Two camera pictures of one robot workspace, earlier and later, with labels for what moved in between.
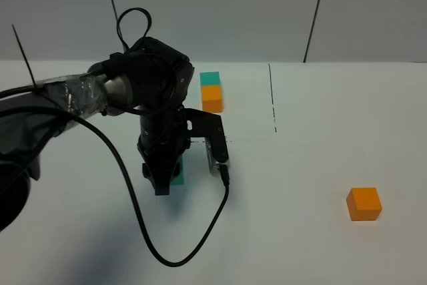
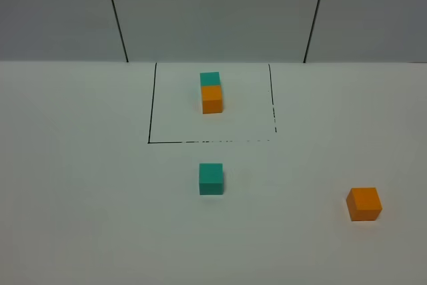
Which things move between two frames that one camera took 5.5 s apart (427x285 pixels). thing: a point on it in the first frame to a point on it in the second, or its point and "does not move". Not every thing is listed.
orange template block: x=211 y=98 does not move
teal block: x=179 y=180 to x=211 y=178
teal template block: x=209 y=79 does not move
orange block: x=363 y=203 does not move
